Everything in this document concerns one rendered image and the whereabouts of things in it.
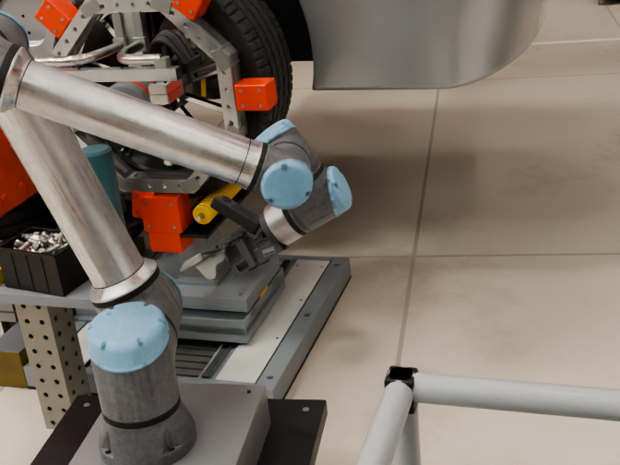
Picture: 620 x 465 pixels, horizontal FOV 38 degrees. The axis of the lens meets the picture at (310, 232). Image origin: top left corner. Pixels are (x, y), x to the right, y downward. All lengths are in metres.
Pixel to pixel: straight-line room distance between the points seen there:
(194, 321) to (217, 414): 0.90
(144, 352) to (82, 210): 0.30
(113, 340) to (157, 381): 0.11
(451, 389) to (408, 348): 1.96
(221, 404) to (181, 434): 0.17
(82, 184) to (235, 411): 0.55
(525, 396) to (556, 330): 2.06
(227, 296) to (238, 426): 0.92
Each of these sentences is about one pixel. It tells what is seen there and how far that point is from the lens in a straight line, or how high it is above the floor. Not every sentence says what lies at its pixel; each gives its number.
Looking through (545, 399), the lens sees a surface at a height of 0.99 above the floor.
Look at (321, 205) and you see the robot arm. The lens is 1.74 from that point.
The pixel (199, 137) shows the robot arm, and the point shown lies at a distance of 1.56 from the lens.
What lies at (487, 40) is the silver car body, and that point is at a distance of 2.68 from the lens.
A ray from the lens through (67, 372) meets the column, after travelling 2.59.
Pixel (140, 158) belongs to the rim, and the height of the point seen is 0.64.
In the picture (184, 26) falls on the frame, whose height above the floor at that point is 1.04.
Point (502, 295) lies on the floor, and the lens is 3.08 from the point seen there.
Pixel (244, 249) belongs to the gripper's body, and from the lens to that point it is 1.82.
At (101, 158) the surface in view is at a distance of 2.49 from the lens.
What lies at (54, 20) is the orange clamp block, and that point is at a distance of 2.57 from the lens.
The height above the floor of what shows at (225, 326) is 0.15.
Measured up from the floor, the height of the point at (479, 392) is 0.99.
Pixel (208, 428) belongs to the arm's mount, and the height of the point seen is 0.40.
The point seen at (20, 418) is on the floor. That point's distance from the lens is 2.80.
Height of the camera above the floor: 1.47
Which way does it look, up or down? 24 degrees down
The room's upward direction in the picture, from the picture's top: 6 degrees counter-clockwise
